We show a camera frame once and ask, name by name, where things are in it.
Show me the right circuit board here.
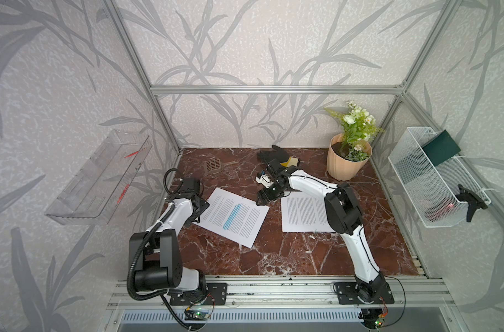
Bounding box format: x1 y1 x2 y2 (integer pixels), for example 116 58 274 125
360 308 387 330

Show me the clear acrylic wall shelf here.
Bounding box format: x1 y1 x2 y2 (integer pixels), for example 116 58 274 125
45 129 152 225

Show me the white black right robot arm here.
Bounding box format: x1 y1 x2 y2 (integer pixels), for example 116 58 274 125
255 159 387 304

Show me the red object in basket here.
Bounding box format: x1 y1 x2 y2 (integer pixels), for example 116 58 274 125
425 197 458 222

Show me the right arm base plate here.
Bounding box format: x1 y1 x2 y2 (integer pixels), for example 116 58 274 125
333 282 395 305

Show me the plain printed paper document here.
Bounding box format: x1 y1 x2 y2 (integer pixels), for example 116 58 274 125
281 192 334 232

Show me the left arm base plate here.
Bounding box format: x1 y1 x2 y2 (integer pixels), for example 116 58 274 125
170 283 228 306

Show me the black clamp on basket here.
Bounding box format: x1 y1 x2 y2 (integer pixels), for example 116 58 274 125
456 184 488 223

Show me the terracotta pot with plant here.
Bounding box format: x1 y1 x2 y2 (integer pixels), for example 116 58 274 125
325 101 383 181

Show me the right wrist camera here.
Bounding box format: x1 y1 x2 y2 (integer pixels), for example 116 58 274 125
255 172 273 188

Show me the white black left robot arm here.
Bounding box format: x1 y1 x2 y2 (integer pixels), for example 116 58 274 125
126 178 209 304

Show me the black yellow work glove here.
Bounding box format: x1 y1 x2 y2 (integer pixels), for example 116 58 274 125
257 145 300 167

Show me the white wire mesh basket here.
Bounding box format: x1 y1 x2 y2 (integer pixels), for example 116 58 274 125
388 127 491 228

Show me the circuit board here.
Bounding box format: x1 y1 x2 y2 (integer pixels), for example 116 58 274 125
184 308 210 321
360 308 387 330

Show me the document with blue highlight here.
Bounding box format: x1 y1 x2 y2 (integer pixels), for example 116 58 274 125
198 188 269 248

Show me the left circuit board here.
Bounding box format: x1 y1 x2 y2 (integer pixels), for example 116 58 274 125
184 308 210 321

